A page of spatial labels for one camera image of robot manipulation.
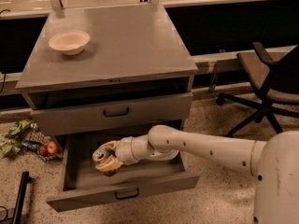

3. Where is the wire mesh basket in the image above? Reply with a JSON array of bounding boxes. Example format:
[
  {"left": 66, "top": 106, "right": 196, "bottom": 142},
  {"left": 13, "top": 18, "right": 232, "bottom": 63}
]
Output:
[{"left": 26, "top": 123, "right": 63, "bottom": 162}]

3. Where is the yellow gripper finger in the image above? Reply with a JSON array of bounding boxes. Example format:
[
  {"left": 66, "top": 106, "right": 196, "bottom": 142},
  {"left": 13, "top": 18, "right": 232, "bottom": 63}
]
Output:
[
  {"left": 95, "top": 140, "right": 119, "bottom": 155},
  {"left": 94, "top": 156, "right": 123, "bottom": 173}
]

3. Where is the green chip bag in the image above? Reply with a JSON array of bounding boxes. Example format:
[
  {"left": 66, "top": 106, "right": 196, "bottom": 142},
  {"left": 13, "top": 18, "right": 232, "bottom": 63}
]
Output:
[
  {"left": 0, "top": 140, "right": 21, "bottom": 159},
  {"left": 7, "top": 119, "right": 34, "bottom": 138}
]

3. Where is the black metal stand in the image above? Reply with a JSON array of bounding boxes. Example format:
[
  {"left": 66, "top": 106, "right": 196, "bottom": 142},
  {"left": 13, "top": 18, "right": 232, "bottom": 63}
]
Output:
[{"left": 0, "top": 171, "right": 32, "bottom": 224}]

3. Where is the orange patterned drink can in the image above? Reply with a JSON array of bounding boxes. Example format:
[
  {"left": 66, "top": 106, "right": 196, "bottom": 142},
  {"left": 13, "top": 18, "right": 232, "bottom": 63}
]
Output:
[{"left": 93, "top": 151, "right": 118, "bottom": 176}]

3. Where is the grey metal post left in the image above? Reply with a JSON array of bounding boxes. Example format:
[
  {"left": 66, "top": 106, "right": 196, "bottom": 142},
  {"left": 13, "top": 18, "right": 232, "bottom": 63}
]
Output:
[{"left": 50, "top": 0, "right": 64, "bottom": 18}]

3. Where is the black bottom drawer handle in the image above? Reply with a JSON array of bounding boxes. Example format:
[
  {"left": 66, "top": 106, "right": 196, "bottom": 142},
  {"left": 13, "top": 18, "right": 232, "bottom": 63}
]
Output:
[{"left": 115, "top": 188, "right": 139, "bottom": 201}]

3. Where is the black middle drawer handle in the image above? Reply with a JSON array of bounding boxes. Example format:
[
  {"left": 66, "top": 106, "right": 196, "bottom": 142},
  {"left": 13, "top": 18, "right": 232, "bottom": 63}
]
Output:
[{"left": 103, "top": 107, "right": 130, "bottom": 118}]

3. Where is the white paper bowl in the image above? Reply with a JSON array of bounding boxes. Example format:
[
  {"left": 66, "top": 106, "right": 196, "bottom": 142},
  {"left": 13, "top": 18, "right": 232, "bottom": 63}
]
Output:
[{"left": 49, "top": 30, "right": 90, "bottom": 55}]

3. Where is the black office chair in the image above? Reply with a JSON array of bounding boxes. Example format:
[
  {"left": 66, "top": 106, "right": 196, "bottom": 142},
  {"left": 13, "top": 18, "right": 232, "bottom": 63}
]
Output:
[{"left": 216, "top": 42, "right": 299, "bottom": 137}]

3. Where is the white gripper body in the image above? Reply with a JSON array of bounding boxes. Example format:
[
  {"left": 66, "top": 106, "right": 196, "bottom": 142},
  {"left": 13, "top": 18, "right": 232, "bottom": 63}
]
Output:
[{"left": 115, "top": 136, "right": 138, "bottom": 165}]

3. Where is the grey drawer cabinet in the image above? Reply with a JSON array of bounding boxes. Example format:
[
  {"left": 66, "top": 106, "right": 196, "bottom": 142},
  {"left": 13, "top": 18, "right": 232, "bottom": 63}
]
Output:
[{"left": 15, "top": 3, "right": 199, "bottom": 137}]

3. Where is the grey middle drawer front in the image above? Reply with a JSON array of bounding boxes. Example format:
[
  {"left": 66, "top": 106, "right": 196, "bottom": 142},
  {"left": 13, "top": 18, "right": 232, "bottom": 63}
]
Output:
[{"left": 31, "top": 92, "right": 192, "bottom": 135}]

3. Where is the blue snack packet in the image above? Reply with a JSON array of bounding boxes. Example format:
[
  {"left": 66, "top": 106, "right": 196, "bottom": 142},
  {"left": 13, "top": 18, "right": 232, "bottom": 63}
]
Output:
[{"left": 21, "top": 140, "right": 40, "bottom": 151}]

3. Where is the open grey bottom drawer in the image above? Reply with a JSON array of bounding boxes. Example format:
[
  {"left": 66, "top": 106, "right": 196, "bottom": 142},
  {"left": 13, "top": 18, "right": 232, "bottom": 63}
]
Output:
[{"left": 46, "top": 124, "right": 199, "bottom": 212}]

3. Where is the black drawer handle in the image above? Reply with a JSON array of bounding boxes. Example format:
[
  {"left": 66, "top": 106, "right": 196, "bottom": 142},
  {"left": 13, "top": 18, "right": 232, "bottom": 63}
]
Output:
[
  {"left": 115, "top": 188, "right": 139, "bottom": 201},
  {"left": 103, "top": 107, "right": 130, "bottom": 118}
]

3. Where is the red apple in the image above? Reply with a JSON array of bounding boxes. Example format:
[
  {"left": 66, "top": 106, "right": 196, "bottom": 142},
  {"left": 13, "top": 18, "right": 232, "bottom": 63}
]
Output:
[{"left": 41, "top": 141, "right": 59, "bottom": 156}]

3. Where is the green chip bag upper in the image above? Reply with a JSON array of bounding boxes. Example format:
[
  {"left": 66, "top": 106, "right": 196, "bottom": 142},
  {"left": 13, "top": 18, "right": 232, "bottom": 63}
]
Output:
[{"left": 7, "top": 119, "right": 34, "bottom": 138}]

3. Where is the green chip bag lower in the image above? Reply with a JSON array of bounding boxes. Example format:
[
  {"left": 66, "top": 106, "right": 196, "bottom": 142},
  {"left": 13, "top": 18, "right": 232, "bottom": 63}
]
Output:
[{"left": 0, "top": 140, "right": 21, "bottom": 159}]

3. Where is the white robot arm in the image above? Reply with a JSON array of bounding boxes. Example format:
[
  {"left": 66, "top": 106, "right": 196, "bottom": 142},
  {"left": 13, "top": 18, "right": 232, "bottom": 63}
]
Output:
[{"left": 93, "top": 125, "right": 299, "bottom": 224}]

